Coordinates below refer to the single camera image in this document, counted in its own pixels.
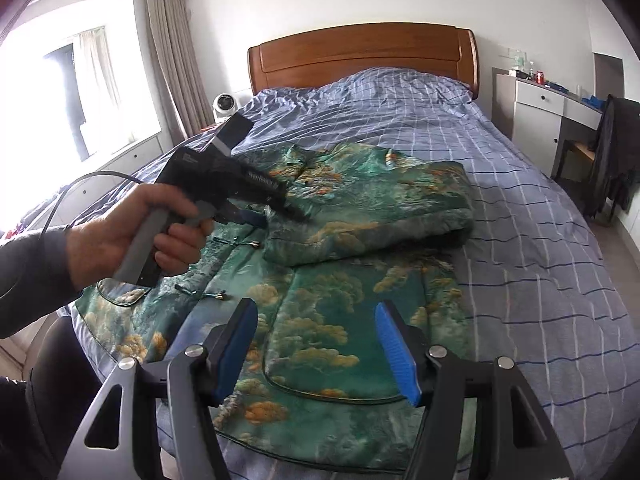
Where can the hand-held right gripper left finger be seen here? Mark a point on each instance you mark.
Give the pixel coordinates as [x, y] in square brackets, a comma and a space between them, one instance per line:
[239, 342]

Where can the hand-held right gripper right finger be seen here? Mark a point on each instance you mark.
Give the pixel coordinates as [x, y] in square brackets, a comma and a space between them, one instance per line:
[396, 355]

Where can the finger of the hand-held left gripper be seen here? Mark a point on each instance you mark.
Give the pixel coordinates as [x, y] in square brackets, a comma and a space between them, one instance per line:
[295, 210]
[247, 218]

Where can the green printed garment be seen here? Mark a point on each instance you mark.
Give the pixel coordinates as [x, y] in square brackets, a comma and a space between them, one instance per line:
[325, 280]

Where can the person's left forearm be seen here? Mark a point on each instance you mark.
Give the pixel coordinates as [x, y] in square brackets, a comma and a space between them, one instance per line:
[32, 280]

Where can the person's left hand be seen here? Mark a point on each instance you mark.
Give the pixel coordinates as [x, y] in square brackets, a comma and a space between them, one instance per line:
[125, 237]

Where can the white desk fan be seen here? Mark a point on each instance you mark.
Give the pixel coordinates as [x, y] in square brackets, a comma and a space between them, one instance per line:
[226, 106]

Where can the white low cabinet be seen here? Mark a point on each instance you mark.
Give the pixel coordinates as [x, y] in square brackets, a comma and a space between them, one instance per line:
[125, 160]

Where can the beige curtain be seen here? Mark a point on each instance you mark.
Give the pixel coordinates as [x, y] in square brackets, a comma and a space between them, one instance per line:
[175, 60]

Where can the wooden headboard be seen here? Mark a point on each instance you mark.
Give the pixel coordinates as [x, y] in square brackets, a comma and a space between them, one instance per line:
[360, 55]

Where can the bed with blue plaid cover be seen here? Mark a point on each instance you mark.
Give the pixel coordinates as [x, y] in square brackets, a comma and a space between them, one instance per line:
[500, 210]

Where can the window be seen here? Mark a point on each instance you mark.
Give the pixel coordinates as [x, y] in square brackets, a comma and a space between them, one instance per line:
[50, 85]

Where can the person's leg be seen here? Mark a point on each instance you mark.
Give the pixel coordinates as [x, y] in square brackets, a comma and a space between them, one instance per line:
[45, 400]

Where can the white desk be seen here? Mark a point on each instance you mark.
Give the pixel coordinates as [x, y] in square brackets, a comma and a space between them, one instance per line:
[535, 110]

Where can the clear glass bottles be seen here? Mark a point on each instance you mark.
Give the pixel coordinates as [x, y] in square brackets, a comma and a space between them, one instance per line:
[517, 62]

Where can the wooden chair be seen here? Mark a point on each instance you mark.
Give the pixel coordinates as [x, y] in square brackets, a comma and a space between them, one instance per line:
[575, 152]

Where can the dark jacket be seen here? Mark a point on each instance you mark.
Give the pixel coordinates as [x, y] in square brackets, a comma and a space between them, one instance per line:
[615, 160]

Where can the blue desk clutter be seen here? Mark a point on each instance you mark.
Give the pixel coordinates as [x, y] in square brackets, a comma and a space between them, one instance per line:
[595, 102]

